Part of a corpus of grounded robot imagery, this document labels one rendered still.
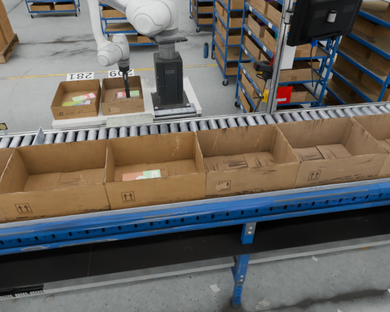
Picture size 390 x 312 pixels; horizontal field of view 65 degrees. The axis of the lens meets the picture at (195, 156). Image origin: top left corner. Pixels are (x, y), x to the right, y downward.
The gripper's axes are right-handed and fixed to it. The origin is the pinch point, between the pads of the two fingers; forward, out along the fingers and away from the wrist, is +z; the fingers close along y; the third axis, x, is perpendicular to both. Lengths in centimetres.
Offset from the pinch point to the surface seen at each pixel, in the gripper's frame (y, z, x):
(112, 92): -6.5, 3.0, -11.2
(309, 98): -5, 25, 155
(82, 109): 25.1, -2.4, -29.7
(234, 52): -175, 45, 140
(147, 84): -16.9, 3.8, 15.2
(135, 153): 97, -16, 3
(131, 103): 25.3, -4.1, 2.3
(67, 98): -3.2, 3.1, -43.6
